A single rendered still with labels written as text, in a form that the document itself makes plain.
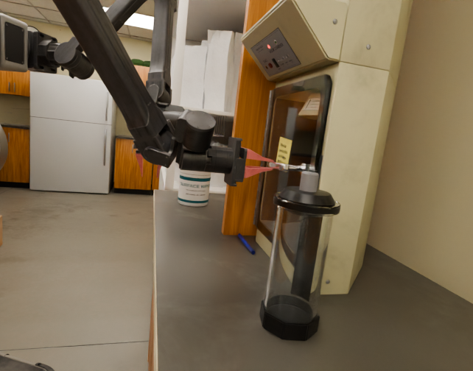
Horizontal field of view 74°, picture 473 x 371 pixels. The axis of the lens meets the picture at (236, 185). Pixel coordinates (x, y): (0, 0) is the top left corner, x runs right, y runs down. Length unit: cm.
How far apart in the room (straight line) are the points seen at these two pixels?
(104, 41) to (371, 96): 49
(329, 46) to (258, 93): 37
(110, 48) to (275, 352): 55
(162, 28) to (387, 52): 68
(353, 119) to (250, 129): 38
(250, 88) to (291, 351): 70
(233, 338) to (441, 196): 69
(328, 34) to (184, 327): 56
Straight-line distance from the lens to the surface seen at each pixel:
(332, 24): 66
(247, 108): 96
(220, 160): 65
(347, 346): 60
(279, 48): 76
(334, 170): 65
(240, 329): 58
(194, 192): 129
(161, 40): 109
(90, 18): 60
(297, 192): 50
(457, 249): 98
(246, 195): 98
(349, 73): 66
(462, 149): 98
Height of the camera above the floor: 126
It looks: 10 degrees down
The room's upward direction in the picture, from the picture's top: 7 degrees clockwise
